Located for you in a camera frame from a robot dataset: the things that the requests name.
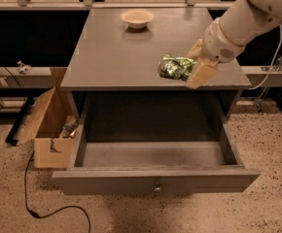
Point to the metal drawer knob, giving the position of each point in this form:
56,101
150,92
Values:
157,188

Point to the crushed green can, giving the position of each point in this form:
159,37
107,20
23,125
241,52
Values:
175,67

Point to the white bowl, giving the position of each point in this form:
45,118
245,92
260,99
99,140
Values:
137,18

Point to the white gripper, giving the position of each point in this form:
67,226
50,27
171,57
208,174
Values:
218,45

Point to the cardboard box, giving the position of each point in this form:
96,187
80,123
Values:
44,125

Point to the items inside cardboard box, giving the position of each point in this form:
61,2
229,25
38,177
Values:
69,128

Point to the open grey top drawer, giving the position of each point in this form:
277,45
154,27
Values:
119,149

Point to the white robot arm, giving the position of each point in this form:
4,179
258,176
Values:
227,36

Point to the grey cabinet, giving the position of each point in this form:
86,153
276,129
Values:
110,57

